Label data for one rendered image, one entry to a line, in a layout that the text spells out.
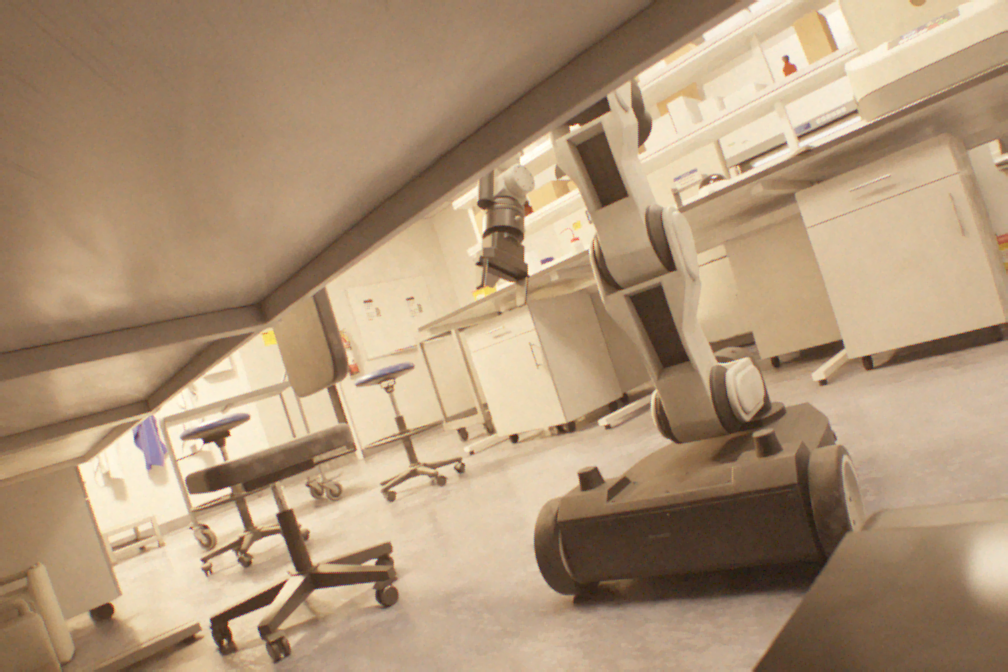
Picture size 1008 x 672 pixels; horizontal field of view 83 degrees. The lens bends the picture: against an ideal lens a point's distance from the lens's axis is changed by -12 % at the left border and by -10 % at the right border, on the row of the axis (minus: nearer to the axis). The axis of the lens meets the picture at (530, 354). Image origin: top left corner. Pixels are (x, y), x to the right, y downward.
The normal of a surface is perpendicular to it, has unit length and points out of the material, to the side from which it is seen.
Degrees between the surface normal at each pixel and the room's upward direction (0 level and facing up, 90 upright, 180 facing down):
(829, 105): 82
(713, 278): 90
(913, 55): 90
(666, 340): 107
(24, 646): 91
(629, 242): 86
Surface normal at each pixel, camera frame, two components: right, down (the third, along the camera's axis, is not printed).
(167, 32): 0.32, 0.95
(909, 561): -0.32, -0.95
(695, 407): -0.51, 0.23
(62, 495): 0.68, -0.23
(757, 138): -0.70, 0.08
